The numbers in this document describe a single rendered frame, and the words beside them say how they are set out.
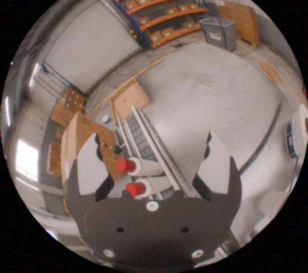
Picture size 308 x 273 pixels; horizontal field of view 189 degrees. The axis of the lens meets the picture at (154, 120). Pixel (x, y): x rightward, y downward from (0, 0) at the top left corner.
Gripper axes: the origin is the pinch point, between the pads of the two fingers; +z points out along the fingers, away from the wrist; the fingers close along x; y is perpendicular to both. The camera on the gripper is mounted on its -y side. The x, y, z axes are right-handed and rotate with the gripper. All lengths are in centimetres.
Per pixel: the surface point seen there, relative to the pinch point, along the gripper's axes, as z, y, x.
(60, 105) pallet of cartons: 199, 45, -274
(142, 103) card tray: 51, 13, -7
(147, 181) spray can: 2.2, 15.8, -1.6
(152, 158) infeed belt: 19.0, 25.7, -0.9
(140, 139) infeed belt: 27.7, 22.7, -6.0
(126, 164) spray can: 3.9, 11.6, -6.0
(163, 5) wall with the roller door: 340, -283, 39
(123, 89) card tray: 72, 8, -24
